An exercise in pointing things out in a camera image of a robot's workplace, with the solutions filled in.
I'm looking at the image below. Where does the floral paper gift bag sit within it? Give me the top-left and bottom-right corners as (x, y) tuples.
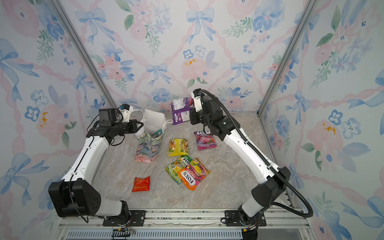
(135, 110), (173, 164)

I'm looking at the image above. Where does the purple candy bag back side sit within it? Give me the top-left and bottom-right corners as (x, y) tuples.
(171, 98), (194, 125)

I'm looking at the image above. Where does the orange Fox's candy bag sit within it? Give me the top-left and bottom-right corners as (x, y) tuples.
(178, 158), (211, 191)

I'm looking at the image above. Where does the teal mint candy bag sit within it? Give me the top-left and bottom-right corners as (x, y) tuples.
(152, 129), (163, 138)

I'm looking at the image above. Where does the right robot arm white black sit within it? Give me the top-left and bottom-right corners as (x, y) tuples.
(190, 95), (290, 226)

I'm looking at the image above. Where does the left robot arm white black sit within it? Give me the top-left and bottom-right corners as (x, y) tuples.
(48, 120), (144, 224)

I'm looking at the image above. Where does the purple berries candy bag upper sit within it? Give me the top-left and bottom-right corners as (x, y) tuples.
(194, 130), (217, 151)

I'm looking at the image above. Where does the yellow candy bag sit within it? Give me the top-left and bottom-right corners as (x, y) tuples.
(167, 139), (189, 157)

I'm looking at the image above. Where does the green lemon candy bag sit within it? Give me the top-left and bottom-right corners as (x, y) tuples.
(165, 155), (193, 185)

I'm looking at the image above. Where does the small red snack packet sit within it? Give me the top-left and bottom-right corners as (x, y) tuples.
(132, 176), (151, 192)

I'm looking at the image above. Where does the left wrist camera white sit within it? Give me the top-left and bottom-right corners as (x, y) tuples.
(99, 104), (134, 127)

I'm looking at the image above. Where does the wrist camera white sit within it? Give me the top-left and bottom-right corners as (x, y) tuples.
(193, 96), (203, 113)
(99, 104), (134, 127)

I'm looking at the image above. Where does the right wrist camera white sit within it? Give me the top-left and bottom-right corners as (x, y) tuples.
(193, 96), (203, 113)

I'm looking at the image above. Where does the black corrugated cable conduit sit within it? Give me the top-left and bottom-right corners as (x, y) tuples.
(193, 88), (314, 218)

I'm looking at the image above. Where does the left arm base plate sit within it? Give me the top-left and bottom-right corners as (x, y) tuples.
(103, 210), (147, 227)

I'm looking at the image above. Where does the left aluminium corner post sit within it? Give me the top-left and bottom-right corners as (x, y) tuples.
(48, 0), (118, 108)

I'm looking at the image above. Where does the aluminium corner post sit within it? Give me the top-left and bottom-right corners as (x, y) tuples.
(48, 0), (118, 108)
(257, 0), (318, 118)

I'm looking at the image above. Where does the black connector with wires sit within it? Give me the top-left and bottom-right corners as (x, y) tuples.
(111, 227), (136, 240)

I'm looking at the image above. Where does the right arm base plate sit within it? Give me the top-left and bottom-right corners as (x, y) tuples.
(221, 210), (267, 228)

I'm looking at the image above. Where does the aluminium mounting rail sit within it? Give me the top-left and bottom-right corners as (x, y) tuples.
(58, 206), (310, 230)

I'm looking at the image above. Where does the right aluminium corner post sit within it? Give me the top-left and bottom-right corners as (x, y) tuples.
(257, 0), (318, 118)

